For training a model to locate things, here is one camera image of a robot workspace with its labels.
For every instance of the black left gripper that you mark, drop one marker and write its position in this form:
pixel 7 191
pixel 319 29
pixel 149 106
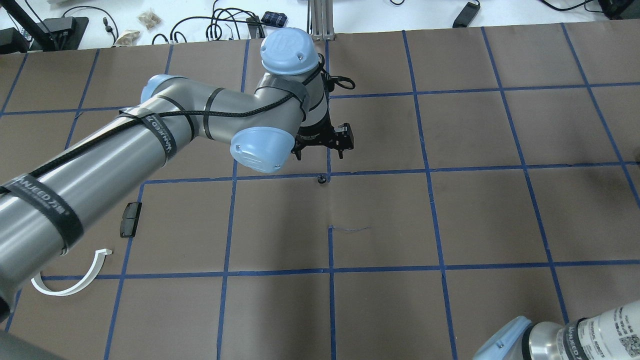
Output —
pixel 315 137

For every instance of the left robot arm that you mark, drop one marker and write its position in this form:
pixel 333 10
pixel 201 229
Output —
pixel 46 211

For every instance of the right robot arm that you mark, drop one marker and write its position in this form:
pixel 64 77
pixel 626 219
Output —
pixel 612 335

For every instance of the black brake pad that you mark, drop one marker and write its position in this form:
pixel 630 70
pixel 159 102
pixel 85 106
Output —
pixel 129 220

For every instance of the black power adapter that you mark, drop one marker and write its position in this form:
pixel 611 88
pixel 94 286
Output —
pixel 467 14

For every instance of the aluminium frame post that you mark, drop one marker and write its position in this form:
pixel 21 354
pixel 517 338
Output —
pixel 320 20

